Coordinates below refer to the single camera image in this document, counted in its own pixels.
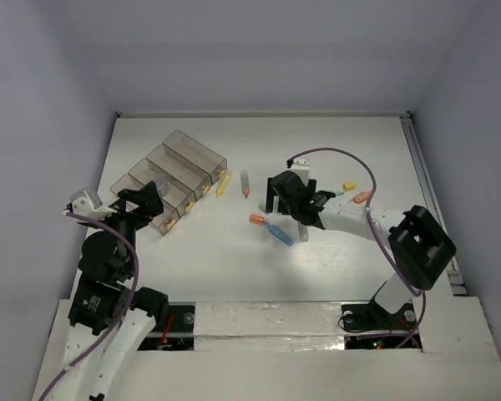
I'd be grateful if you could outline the yellow highlighter pen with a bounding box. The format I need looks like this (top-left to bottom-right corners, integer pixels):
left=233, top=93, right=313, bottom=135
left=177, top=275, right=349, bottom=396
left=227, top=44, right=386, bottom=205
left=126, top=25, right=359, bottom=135
left=215, top=172, right=231, bottom=197

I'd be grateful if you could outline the blue clear clip pen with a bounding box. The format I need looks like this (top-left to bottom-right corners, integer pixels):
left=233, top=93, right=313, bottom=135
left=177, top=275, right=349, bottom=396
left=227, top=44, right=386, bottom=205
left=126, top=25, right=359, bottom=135
left=264, top=221, right=294, bottom=246

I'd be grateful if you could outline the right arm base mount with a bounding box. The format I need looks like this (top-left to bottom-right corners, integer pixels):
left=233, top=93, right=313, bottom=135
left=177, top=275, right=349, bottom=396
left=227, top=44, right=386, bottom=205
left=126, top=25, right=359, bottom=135
left=337, top=302, right=422, bottom=350

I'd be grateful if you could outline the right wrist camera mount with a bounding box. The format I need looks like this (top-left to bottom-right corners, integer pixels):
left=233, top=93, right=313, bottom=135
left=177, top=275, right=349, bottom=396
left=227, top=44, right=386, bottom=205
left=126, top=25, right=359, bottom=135
left=286, top=157, right=310, bottom=185

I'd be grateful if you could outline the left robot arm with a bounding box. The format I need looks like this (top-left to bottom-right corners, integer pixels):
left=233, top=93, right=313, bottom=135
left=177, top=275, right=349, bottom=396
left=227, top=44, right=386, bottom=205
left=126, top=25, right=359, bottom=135
left=40, top=181, right=169, bottom=400

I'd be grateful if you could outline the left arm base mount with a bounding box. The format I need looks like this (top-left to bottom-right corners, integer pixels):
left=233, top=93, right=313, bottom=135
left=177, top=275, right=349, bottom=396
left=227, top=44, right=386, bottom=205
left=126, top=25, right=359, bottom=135
left=139, top=303, right=195, bottom=351

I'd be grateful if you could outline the smoky clear drawer organizer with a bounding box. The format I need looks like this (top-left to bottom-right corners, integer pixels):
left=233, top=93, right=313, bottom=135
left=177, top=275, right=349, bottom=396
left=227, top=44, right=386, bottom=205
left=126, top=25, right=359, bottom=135
left=110, top=129, right=227, bottom=236

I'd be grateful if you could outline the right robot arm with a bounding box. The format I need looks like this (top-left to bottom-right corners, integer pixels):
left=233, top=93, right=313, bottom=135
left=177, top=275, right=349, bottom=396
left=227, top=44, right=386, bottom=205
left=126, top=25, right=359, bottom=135
left=266, top=170, right=457, bottom=332

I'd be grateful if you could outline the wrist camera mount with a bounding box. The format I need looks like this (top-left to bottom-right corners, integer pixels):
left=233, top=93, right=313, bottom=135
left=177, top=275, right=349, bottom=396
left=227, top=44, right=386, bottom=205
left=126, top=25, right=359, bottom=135
left=286, top=157, right=310, bottom=185
left=63, top=188, right=116, bottom=221

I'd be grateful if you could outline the orange pen cap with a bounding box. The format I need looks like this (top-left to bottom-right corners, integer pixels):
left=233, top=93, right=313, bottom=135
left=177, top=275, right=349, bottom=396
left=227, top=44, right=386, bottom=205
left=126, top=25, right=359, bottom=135
left=249, top=214, right=266, bottom=225

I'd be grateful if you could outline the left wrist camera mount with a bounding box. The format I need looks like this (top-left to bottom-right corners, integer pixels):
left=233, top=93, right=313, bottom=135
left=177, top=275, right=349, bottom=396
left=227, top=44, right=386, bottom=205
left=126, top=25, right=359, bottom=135
left=63, top=188, right=116, bottom=221

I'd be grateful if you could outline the green pen cap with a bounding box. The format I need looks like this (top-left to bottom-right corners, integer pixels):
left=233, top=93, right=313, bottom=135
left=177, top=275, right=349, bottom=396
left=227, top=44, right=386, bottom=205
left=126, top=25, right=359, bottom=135
left=258, top=200, right=270, bottom=214

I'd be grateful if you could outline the orange clear clip pen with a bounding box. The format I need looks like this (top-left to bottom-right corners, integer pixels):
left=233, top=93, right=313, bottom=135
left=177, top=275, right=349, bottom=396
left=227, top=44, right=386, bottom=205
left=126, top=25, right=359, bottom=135
left=350, top=191, right=372, bottom=205

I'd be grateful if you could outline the green highlighter pen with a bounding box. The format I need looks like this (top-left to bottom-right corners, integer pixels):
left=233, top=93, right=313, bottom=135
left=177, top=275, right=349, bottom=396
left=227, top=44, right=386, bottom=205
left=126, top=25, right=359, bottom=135
left=297, top=222, right=309, bottom=242

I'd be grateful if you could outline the yellow pen cap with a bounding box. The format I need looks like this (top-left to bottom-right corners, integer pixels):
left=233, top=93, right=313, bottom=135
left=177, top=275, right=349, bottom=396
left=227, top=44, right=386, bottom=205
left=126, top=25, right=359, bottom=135
left=342, top=180, right=357, bottom=191

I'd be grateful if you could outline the orange tip marker pen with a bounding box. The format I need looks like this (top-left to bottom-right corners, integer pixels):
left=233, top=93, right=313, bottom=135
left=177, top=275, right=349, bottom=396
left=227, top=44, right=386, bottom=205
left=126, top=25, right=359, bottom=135
left=240, top=170, right=251, bottom=198

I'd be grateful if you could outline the aluminium rail right edge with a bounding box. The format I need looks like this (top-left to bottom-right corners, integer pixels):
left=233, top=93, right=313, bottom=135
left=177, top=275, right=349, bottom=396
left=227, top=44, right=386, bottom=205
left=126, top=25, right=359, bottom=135
left=399, top=117, right=468, bottom=297

